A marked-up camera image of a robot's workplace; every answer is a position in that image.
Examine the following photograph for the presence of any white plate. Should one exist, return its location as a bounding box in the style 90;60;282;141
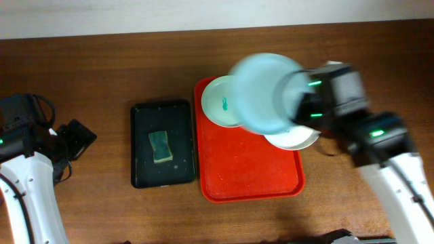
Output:
264;125;320;150

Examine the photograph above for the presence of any light blue plate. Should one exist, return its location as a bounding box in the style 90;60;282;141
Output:
229;53;315;135

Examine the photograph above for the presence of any green yellow sponge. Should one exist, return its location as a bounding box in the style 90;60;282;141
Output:
149;131;173;163

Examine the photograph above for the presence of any pale green plate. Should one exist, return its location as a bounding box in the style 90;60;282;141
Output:
201;75;241;127

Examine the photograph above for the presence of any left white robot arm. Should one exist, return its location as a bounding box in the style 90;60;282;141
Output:
1;94;97;243

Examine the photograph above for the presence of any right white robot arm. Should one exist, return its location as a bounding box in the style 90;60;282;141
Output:
292;63;433;243

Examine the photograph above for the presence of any red plastic tray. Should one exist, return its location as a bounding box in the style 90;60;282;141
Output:
194;77;305;203

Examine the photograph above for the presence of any black plastic tray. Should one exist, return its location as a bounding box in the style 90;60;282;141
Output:
130;100;196;188

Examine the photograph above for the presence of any right black cable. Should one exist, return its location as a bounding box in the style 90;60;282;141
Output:
315;135;434;231

